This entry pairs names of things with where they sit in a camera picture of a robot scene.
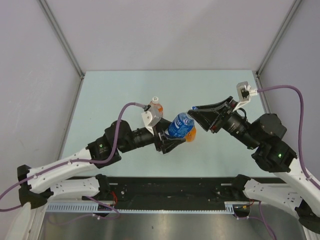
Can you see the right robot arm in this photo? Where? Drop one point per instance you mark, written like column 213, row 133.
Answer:
column 271, row 154

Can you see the orange tea bottle white cap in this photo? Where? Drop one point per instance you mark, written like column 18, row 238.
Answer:
column 155, row 102

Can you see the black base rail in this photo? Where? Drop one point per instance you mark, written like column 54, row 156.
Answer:
column 213, row 188

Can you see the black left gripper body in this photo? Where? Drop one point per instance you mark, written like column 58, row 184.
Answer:
column 161, row 133

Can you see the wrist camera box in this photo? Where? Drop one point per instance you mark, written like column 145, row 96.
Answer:
column 245, row 93
column 150, row 118

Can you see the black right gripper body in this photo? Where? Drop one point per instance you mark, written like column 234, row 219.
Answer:
column 219, row 120

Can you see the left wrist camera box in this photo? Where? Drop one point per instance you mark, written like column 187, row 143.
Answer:
column 150, row 118

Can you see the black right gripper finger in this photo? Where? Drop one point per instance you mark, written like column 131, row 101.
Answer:
column 222, row 106
column 208, row 120

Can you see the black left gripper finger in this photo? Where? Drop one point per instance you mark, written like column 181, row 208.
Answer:
column 168, row 144
column 163, row 125

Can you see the small orange bottle gold cap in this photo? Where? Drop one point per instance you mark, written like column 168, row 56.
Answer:
column 191, row 135

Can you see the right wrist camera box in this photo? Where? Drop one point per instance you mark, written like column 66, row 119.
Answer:
column 245, row 93

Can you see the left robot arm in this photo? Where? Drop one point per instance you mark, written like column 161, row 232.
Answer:
column 36, row 183

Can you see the white slotted cable duct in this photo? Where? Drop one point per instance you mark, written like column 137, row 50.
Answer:
column 96, row 208

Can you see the blue Pocari Sweat bottle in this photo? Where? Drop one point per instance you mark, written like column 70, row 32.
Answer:
column 182, row 124

